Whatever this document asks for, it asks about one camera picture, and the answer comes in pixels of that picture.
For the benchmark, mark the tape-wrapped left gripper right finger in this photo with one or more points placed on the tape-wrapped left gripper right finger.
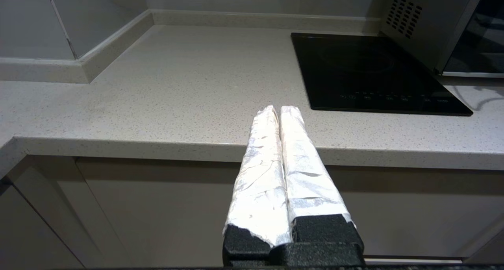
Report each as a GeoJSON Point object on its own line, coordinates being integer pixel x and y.
{"type": "Point", "coordinates": [307, 183]}

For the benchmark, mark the microwave door with dark glass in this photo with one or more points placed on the microwave door with dark glass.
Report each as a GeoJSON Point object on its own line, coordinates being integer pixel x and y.
{"type": "Point", "coordinates": [480, 37]}

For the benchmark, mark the grey angled cabinet panel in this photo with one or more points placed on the grey angled cabinet panel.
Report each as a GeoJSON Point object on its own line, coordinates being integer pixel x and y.
{"type": "Point", "coordinates": [47, 207]}

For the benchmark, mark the grey cabinet door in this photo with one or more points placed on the grey cabinet door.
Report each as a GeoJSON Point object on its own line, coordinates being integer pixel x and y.
{"type": "Point", "coordinates": [413, 211]}
{"type": "Point", "coordinates": [169, 207]}

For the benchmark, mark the black induction cooktop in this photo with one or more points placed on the black induction cooktop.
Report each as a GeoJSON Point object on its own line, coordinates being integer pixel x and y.
{"type": "Point", "coordinates": [370, 77]}

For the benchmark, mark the silver Panasonic microwave oven body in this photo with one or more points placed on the silver Panasonic microwave oven body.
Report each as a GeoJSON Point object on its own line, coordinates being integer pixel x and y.
{"type": "Point", "coordinates": [425, 34]}

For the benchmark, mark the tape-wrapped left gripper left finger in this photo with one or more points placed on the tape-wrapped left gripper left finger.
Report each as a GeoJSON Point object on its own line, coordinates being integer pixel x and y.
{"type": "Point", "coordinates": [260, 183]}

